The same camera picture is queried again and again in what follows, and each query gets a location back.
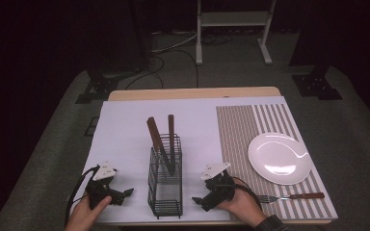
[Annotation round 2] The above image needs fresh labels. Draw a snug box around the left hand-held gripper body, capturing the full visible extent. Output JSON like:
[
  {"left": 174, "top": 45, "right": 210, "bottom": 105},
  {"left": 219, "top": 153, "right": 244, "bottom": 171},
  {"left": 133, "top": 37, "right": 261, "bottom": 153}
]
[{"left": 85, "top": 162, "right": 125, "bottom": 211}]

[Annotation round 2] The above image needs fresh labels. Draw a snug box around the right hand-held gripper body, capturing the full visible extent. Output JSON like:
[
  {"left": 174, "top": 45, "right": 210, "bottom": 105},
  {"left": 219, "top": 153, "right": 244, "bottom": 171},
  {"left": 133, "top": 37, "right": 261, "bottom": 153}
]
[{"left": 199, "top": 162, "right": 237, "bottom": 213}]

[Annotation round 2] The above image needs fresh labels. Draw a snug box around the person's right hand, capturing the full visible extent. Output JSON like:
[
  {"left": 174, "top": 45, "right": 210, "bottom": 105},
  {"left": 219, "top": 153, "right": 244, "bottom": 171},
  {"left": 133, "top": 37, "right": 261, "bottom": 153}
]
[{"left": 217, "top": 177, "right": 268, "bottom": 228}]

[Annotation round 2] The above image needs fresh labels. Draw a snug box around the person's left hand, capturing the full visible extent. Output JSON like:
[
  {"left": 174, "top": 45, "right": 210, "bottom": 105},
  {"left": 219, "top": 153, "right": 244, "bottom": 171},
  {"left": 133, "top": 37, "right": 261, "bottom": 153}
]
[{"left": 64, "top": 195, "right": 113, "bottom": 231}]

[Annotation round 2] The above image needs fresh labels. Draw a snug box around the white table sheet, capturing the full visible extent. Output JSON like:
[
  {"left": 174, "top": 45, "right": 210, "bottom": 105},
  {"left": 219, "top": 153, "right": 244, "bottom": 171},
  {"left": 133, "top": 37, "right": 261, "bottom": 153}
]
[{"left": 71, "top": 95, "right": 287, "bottom": 224}]

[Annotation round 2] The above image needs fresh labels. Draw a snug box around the striped placemat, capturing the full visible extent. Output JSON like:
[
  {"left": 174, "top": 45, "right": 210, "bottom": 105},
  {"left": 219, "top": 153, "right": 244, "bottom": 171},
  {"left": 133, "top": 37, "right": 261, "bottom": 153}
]
[{"left": 215, "top": 102, "right": 339, "bottom": 221}]

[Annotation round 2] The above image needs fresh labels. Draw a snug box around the white plate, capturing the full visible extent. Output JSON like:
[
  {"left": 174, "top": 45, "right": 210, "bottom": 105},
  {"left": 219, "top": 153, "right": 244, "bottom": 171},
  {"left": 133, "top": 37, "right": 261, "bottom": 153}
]
[{"left": 247, "top": 131, "right": 313, "bottom": 187}]

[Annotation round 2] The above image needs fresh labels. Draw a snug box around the black stand base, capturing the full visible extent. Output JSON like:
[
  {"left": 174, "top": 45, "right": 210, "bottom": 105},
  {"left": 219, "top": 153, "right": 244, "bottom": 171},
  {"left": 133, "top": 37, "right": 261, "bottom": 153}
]
[
  {"left": 291, "top": 65, "right": 344, "bottom": 101},
  {"left": 74, "top": 68, "right": 120, "bottom": 105}
]

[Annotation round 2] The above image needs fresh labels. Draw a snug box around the white metal stand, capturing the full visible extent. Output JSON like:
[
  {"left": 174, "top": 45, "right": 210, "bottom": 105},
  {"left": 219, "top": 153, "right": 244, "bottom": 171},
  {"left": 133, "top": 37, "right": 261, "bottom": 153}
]
[{"left": 195, "top": 0, "right": 278, "bottom": 66}]

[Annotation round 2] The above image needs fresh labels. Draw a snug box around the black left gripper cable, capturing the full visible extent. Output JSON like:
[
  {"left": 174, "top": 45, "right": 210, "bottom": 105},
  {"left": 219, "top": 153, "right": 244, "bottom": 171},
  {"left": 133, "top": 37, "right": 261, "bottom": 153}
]
[{"left": 64, "top": 166, "right": 101, "bottom": 227}]

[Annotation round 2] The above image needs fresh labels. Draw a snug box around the black wire cutlery holder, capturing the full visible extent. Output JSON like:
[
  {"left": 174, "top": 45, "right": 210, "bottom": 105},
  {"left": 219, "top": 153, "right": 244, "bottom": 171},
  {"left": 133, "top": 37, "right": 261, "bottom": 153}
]
[{"left": 147, "top": 133, "right": 184, "bottom": 220}]

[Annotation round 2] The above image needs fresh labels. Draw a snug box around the brown utensil handle left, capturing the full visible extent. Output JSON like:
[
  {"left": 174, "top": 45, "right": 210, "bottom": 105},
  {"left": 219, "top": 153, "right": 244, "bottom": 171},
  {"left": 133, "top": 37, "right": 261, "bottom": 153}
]
[{"left": 145, "top": 115, "right": 175, "bottom": 177}]

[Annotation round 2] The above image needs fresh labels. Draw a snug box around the brown utensil handle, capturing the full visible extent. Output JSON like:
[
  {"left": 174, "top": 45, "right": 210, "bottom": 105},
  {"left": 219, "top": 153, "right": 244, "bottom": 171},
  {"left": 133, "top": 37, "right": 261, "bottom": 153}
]
[
  {"left": 145, "top": 115, "right": 175, "bottom": 177},
  {"left": 167, "top": 114, "right": 177, "bottom": 174}
]

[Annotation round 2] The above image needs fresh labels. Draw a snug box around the dark floor frame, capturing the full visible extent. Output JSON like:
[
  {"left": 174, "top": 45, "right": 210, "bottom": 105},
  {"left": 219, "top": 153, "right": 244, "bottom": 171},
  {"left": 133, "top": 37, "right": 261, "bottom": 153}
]
[{"left": 83, "top": 116, "right": 100, "bottom": 138}]

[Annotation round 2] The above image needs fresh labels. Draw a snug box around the brown utensil handle right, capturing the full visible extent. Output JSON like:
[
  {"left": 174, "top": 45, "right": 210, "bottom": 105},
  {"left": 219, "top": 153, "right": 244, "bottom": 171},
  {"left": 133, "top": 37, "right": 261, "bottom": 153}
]
[{"left": 167, "top": 114, "right": 177, "bottom": 174}]

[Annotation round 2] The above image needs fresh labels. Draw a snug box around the brown-handled fork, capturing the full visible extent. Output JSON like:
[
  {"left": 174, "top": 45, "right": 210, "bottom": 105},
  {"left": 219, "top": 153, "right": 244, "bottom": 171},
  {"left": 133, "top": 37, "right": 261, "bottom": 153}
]
[{"left": 256, "top": 192, "right": 326, "bottom": 205}]

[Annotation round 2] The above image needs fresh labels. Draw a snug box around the black floor cable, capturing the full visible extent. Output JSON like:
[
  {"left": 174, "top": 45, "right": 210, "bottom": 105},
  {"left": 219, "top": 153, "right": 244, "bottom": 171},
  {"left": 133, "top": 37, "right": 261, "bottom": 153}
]
[{"left": 124, "top": 47, "right": 200, "bottom": 90}]

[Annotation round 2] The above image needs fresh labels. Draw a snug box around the white floor cable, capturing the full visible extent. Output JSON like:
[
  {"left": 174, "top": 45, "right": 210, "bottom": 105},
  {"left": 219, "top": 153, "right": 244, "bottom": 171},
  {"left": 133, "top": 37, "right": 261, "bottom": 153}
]
[{"left": 149, "top": 30, "right": 198, "bottom": 54}]

